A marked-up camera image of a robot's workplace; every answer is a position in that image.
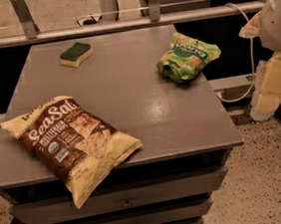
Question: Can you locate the metal railing frame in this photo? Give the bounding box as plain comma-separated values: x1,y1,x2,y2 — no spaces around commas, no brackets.
0,0,265,48

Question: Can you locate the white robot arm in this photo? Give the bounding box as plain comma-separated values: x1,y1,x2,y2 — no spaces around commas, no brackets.
259,0,281,52

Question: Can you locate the brown yellow tortilla chip bag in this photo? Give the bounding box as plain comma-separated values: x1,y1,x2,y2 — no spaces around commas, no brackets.
1,96,141,208

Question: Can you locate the green rice chip bag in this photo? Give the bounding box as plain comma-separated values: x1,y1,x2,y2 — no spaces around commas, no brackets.
156,32,221,83

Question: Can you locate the green yellow sponge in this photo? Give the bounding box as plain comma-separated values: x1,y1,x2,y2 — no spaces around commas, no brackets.
60,42,93,68

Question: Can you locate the middle grey drawer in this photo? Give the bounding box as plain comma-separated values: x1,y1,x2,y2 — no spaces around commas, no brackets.
44,196,216,224

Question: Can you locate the grey drawer cabinet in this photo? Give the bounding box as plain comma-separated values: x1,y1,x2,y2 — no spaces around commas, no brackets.
0,26,242,224

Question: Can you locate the top grey drawer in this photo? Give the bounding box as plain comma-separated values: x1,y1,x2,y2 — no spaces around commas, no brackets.
11,166,228,224

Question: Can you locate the white cable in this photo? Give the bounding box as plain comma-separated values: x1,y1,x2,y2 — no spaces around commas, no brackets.
206,0,261,105

